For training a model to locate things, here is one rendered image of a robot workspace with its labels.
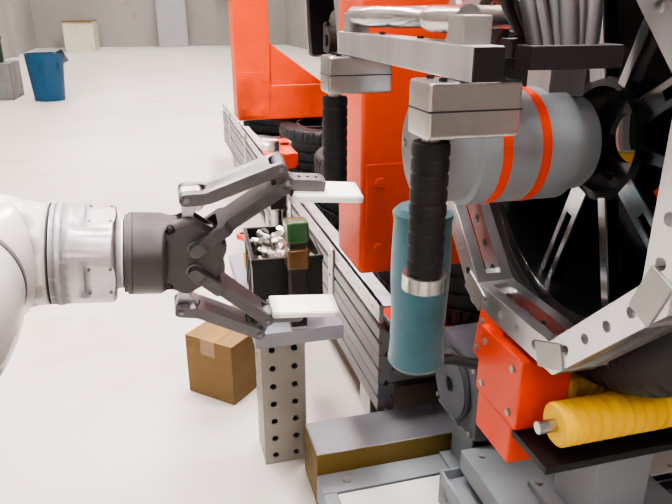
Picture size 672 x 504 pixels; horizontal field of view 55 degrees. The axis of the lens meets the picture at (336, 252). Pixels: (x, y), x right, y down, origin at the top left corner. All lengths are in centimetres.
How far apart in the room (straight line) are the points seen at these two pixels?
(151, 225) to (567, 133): 48
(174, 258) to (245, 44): 251
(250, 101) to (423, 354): 225
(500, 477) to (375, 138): 65
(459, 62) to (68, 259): 37
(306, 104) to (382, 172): 196
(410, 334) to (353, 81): 38
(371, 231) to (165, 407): 87
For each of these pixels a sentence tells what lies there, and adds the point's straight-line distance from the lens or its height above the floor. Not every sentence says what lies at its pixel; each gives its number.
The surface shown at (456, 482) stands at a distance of 135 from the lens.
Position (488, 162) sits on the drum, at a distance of 75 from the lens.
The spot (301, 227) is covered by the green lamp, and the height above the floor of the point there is 65.
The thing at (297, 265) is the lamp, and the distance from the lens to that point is 115.
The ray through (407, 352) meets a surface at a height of 52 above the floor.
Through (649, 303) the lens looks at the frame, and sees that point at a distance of 69.
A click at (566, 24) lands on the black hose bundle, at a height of 100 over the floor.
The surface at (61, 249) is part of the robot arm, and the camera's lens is 57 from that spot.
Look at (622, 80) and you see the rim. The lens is 88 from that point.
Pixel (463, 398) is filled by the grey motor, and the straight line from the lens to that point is 126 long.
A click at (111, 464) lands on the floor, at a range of 169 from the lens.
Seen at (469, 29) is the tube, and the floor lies 99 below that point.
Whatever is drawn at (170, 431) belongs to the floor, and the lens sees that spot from 175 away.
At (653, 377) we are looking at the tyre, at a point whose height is 61.
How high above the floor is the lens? 101
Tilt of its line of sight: 21 degrees down
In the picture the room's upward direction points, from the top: straight up
